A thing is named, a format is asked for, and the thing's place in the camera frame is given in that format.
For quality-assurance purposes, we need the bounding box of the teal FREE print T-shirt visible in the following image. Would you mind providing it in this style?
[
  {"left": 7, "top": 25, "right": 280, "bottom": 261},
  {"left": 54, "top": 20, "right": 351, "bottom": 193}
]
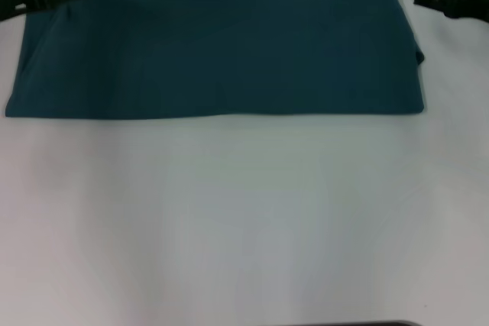
[{"left": 4, "top": 0, "right": 428, "bottom": 120}]

